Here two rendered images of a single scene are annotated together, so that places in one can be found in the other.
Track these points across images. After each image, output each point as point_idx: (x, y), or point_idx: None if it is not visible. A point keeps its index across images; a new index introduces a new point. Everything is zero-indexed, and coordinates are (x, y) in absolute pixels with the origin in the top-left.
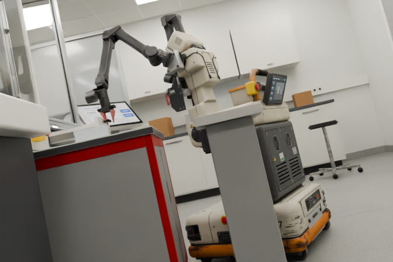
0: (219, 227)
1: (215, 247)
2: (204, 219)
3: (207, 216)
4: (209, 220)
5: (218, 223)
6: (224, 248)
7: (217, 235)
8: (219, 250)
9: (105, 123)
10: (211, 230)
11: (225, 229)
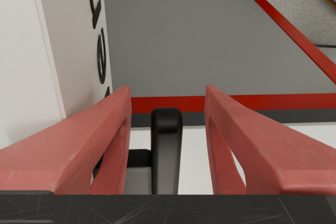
0: None
1: None
2: None
3: None
4: None
5: None
6: None
7: None
8: None
9: (85, 99)
10: None
11: None
